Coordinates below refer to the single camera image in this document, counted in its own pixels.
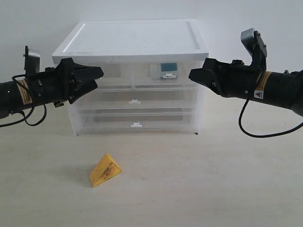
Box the white plastic drawer cabinet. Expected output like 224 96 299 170
52 19 209 135

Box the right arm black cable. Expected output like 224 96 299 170
238 98 303 138

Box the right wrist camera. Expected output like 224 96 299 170
241 28 267 71

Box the yellow wedge block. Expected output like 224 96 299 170
89 153 122 187

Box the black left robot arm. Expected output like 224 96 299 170
0 58 104 118

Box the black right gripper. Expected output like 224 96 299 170
188 58 263 99

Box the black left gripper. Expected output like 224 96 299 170
26 58 104 106

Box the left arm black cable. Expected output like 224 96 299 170
0 75 48 127

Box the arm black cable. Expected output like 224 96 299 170
0 75 48 127
238 98 303 138

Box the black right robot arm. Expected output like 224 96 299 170
188 58 303 116

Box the white blue pill bottle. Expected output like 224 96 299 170
149 62 178 80

